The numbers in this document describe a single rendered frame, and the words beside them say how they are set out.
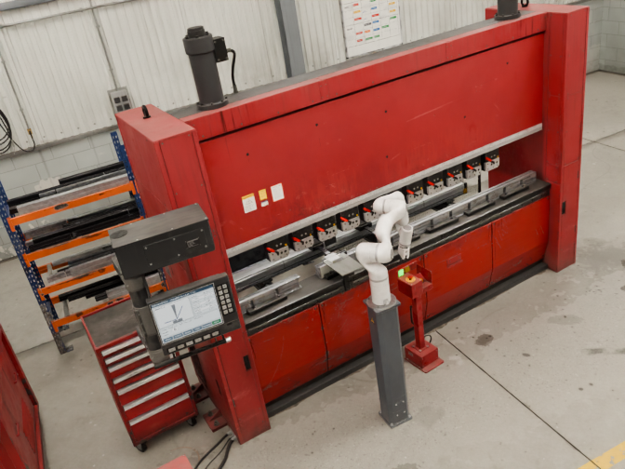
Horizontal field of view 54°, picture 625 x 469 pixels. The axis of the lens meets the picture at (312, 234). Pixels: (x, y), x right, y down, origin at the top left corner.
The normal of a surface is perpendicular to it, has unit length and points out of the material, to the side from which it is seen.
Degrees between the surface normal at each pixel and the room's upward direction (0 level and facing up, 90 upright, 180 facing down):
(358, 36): 90
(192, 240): 90
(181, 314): 90
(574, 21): 90
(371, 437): 0
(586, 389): 0
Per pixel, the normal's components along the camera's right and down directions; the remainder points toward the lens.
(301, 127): 0.51, 0.33
